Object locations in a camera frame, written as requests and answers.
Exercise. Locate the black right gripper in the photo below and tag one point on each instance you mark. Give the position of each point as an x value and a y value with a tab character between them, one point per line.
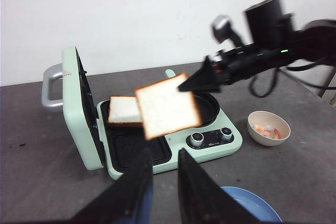
234	65

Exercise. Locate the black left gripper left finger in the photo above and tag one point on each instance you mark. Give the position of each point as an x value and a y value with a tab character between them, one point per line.
128	200

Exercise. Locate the black round frying pan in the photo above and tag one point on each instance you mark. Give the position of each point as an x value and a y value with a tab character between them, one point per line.
208	107

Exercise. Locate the silver control knob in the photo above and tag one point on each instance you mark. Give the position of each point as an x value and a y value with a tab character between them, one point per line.
196	139
225	134

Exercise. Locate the left silver control knob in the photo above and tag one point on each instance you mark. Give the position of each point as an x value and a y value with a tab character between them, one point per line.
196	139

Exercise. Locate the blue round plate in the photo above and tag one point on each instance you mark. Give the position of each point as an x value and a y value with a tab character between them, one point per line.
253	203

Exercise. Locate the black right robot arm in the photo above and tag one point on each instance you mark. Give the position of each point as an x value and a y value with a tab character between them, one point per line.
275	45

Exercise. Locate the right silver control knob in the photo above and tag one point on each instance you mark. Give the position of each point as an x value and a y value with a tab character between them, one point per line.
225	134

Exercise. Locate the silver grey wrist camera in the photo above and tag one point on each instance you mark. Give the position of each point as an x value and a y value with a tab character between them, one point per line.
222	31

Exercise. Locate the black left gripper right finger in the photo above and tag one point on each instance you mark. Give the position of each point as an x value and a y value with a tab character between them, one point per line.
201	200

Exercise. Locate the mint green breakfast maker base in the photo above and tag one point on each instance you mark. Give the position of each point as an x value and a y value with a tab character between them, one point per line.
123	145

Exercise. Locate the white bread slice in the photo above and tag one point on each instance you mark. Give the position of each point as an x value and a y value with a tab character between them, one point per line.
165	109
124	112

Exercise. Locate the mint green maker lid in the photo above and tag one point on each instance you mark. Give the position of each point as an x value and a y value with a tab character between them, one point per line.
65	88

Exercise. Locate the beige ribbed bowl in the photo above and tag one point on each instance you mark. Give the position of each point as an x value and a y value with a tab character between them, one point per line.
269	119

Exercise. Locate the orange white shrimp pieces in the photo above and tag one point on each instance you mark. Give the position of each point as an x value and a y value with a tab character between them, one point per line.
267	131

